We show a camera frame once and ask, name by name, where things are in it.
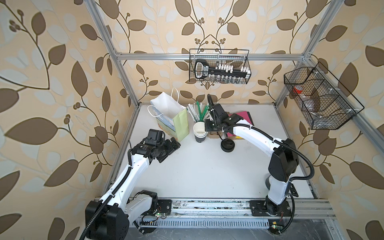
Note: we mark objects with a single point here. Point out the magenta paper napkin stack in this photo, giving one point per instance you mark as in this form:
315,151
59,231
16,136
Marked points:
244,115

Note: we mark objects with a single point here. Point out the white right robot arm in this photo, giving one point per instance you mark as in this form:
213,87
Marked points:
284,156

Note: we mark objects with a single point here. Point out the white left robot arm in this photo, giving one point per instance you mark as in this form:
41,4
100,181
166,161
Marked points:
110,217

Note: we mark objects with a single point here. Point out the red capped clear bottle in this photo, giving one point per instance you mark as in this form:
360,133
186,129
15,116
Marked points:
298,91

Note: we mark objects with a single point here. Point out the black handheld tool in basket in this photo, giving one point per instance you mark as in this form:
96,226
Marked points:
220,71

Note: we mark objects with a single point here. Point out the black wire basket right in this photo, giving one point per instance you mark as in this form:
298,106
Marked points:
330,103

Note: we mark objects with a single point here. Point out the green white paper gift bag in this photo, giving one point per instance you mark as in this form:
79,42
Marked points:
171,116

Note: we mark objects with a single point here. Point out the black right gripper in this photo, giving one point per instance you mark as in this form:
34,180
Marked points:
207,128

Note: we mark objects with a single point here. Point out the brown pulp cup carrier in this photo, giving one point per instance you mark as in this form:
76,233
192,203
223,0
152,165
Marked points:
214,135

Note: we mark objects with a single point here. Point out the black plastic cup lid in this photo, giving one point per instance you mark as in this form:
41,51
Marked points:
227,145

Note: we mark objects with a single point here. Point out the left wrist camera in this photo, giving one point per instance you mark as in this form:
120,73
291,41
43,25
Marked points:
155,138

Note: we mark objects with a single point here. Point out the green wrapped straw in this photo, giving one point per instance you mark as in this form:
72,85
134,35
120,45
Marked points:
202,111

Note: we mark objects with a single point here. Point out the stack of paper cups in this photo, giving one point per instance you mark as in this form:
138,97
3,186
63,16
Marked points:
200,132

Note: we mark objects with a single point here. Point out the black wire basket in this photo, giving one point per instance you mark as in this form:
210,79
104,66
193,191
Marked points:
330,103
234,57

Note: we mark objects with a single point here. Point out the white wrapped straw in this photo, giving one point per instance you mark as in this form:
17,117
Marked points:
191,110

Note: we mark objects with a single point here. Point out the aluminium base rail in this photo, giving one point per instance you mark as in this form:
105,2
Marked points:
301,209

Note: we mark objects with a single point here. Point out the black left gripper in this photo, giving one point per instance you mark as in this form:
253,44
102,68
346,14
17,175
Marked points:
168,142

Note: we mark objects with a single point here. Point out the black wire basket rear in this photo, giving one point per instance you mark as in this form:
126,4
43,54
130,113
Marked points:
234,57

